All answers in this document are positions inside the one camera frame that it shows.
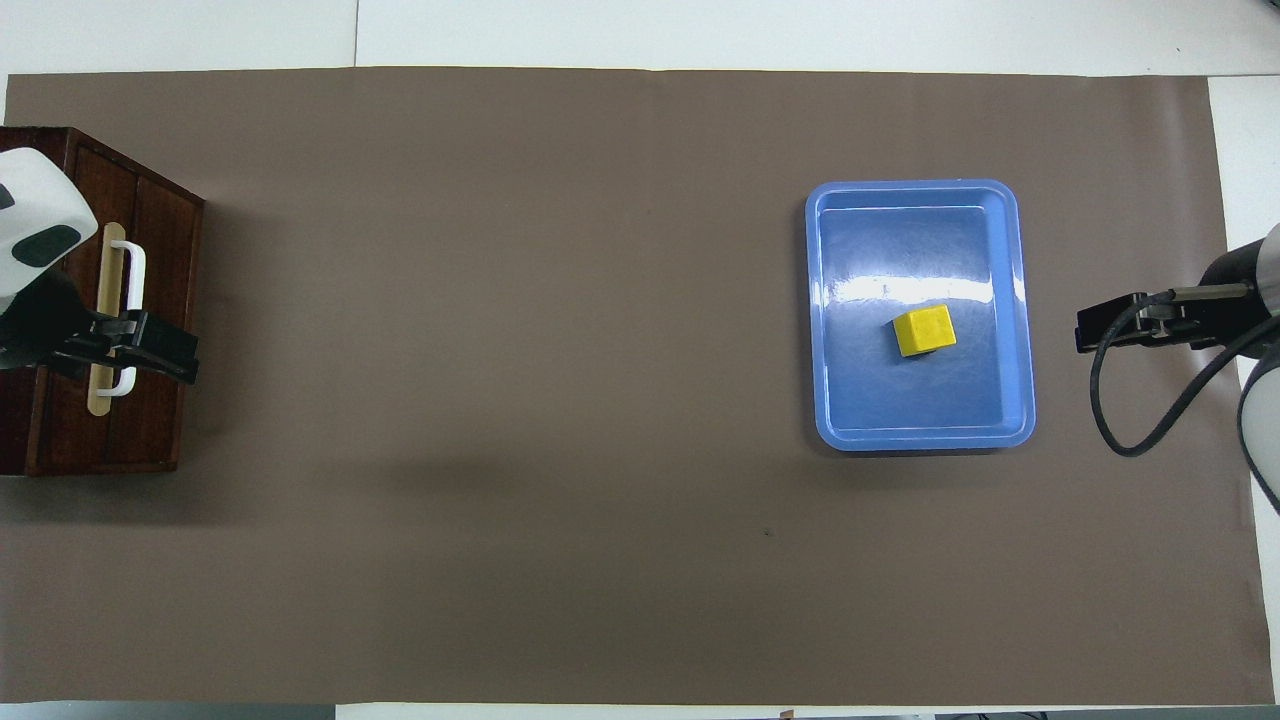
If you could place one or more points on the brown table mat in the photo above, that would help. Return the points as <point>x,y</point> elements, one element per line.
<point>600,300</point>

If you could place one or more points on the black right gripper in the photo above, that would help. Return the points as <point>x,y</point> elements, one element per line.
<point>1195,315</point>

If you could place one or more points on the blue plastic tray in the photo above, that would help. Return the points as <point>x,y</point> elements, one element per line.
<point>900,400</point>

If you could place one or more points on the yellow cube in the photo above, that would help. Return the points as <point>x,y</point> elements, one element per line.
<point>925,330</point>

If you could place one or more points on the wooden drawer with dark front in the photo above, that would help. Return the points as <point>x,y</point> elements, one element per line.
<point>165,260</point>

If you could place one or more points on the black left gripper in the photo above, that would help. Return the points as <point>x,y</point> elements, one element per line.
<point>40,325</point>

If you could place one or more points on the dark wooden drawer cabinet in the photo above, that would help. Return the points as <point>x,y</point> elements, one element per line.
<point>30,420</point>

